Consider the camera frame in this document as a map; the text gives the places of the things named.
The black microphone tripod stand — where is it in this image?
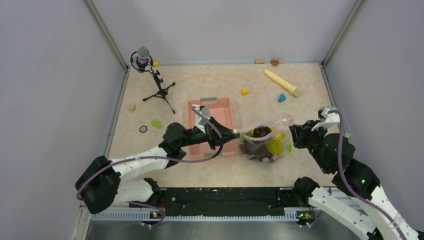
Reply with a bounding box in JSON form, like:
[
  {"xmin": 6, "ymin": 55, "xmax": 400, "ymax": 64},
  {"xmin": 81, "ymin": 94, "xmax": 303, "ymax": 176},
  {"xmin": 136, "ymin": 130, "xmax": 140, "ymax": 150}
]
[{"xmin": 142, "ymin": 70, "xmax": 176, "ymax": 114}]

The green rectangular block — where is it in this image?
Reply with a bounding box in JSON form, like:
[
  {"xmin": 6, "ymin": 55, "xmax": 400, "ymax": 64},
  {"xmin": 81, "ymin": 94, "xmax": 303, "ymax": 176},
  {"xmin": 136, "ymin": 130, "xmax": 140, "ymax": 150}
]
[{"xmin": 151, "ymin": 119, "xmax": 163, "ymax": 129}]

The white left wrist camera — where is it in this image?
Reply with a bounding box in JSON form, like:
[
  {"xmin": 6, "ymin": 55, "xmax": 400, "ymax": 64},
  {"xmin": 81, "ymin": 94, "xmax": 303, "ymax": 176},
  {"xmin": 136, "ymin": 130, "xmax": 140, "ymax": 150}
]
[{"xmin": 191, "ymin": 104, "xmax": 211, "ymax": 133}]

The tan cork block at wall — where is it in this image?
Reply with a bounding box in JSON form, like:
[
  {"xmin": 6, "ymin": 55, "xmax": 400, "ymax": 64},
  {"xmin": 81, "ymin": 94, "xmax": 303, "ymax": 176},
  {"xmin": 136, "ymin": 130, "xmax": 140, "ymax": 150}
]
[{"xmin": 255, "ymin": 59, "xmax": 266, "ymax": 64}]

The yellow cube block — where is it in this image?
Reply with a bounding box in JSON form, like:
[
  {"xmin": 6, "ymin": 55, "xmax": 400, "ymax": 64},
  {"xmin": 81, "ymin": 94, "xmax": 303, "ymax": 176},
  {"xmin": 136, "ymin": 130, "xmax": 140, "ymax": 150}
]
[{"xmin": 241, "ymin": 88, "xmax": 249, "ymax": 96}]

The dark maroon toy fruit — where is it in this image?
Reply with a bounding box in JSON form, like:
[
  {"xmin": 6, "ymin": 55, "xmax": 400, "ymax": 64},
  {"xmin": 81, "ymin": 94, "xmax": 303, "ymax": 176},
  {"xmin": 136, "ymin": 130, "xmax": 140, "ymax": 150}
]
[{"xmin": 239, "ymin": 141, "xmax": 274, "ymax": 162}]

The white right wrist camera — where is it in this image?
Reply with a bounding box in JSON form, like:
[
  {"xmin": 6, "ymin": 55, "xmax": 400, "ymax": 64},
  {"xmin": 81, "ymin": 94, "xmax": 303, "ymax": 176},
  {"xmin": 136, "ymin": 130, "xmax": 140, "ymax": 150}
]
[{"xmin": 311, "ymin": 106, "xmax": 340, "ymax": 132}]

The pink plastic basket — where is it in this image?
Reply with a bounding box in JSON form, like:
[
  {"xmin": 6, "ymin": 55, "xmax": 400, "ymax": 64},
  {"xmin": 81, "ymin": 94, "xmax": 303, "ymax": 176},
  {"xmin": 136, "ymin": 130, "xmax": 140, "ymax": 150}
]
[{"xmin": 184, "ymin": 97, "xmax": 235, "ymax": 160}]

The grey microphone with shock mount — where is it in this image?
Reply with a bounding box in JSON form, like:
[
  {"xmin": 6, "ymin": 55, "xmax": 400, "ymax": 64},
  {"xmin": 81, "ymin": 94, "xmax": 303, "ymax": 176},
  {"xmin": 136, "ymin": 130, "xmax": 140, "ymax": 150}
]
[{"xmin": 130, "ymin": 46, "xmax": 153, "ymax": 74}]

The clear zip top bag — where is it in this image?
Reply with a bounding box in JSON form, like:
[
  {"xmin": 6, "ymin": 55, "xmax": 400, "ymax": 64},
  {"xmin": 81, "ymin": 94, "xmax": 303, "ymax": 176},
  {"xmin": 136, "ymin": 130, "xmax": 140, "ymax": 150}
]
[{"xmin": 236, "ymin": 114, "xmax": 294, "ymax": 163}]

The green lego brick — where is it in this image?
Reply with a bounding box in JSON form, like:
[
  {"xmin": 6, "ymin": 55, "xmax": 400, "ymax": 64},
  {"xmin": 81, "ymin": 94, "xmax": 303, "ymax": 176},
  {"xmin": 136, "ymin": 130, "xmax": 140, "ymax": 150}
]
[{"xmin": 285, "ymin": 143, "xmax": 293, "ymax": 154}]

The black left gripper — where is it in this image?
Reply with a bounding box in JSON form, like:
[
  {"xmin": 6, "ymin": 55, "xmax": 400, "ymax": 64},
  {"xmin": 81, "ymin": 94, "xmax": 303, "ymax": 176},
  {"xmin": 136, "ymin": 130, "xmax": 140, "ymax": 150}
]
[{"xmin": 178, "ymin": 116, "xmax": 240, "ymax": 150}]

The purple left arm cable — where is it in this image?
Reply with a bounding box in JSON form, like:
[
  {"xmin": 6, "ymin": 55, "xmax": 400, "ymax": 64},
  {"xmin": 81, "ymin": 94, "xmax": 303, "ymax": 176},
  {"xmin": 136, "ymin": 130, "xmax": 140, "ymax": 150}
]
[{"xmin": 76, "ymin": 105, "xmax": 224, "ymax": 228}]

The cream toy rolling pin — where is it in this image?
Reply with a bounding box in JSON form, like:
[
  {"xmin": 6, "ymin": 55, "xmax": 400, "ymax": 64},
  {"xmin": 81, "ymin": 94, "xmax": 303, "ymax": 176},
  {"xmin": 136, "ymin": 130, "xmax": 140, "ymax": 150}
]
[{"xmin": 263, "ymin": 69, "xmax": 302, "ymax": 97}]

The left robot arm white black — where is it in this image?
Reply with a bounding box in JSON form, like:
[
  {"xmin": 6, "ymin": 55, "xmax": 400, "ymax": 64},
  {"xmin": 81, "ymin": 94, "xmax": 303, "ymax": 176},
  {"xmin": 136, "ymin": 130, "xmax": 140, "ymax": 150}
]
[{"xmin": 75, "ymin": 117, "xmax": 240, "ymax": 214}]

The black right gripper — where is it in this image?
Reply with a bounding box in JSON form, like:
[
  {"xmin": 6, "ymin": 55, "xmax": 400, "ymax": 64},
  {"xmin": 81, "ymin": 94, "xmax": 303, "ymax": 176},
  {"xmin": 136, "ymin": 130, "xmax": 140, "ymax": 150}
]
[{"xmin": 289, "ymin": 118, "xmax": 332, "ymax": 173}]

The light wooden cube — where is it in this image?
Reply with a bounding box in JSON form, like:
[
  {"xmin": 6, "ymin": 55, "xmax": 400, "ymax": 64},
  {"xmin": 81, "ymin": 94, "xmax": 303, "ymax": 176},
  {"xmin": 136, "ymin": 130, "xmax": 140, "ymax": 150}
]
[{"xmin": 126, "ymin": 104, "xmax": 136, "ymax": 111}]

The dark purple toy fruit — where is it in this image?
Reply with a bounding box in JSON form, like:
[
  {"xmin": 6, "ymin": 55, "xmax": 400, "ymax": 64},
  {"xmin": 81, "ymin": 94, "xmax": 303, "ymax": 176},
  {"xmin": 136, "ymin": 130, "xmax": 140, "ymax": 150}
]
[{"xmin": 252, "ymin": 125, "xmax": 273, "ymax": 138}]

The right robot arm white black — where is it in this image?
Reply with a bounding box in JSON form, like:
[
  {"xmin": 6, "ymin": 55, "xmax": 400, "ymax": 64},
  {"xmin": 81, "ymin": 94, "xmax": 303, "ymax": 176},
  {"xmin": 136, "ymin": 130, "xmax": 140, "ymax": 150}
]
[{"xmin": 289, "ymin": 120, "xmax": 424, "ymax": 240}]

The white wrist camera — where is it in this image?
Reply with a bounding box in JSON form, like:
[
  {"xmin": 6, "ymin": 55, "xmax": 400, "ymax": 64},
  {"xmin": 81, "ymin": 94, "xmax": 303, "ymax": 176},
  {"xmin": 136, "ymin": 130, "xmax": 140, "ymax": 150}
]
[
  {"xmin": 311, "ymin": 106, "xmax": 340, "ymax": 132},
  {"xmin": 191, "ymin": 104, "xmax": 211, "ymax": 133}
]

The blue toy block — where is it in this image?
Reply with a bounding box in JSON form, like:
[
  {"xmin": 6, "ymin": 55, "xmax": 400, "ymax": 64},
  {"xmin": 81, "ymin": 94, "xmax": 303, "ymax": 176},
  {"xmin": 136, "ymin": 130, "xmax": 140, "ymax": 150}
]
[{"xmin": 278, "ymin": 93, "xmax": 287, "ymax": 103}]

